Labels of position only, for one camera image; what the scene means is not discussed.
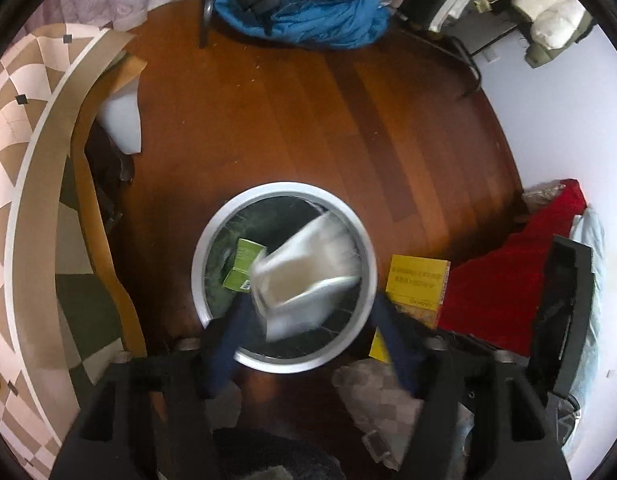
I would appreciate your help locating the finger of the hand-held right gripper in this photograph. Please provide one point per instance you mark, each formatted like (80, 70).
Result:
(580, 305)

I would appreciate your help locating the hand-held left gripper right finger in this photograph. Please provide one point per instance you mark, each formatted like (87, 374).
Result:
(399, 350)

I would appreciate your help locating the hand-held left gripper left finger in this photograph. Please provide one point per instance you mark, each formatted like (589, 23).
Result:
(227, 355)

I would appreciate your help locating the white paper box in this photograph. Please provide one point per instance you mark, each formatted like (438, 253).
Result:
(298, 280)

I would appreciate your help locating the round white trash bin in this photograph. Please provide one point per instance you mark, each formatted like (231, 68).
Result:
(288, 188)

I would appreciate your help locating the checked beige cloth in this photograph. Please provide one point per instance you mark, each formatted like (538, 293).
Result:
(376, 400)

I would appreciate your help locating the light blue cloth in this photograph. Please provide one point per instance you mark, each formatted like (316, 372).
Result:
(590, 240)

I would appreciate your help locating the yellow flat box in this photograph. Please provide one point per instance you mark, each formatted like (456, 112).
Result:
(418, 275)

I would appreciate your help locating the dark green bin liner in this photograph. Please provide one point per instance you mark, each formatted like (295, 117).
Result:
(221, 265)

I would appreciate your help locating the red cloth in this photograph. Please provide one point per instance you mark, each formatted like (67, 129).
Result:
(493, 280)

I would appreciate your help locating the green small box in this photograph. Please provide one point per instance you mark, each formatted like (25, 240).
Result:
(244, 260)

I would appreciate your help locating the white pillow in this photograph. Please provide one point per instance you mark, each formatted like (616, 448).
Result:
(122, 120)

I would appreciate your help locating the beige patterned blanket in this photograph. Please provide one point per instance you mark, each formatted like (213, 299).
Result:
(23, 170)

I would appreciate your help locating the white padded jacket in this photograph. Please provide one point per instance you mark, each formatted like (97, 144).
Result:
(550, 7)

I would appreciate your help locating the blue padded jacket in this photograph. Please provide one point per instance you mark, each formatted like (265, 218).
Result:
(318, 15)

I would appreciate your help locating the wooden bed frame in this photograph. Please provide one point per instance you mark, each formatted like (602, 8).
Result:
(96, 240)

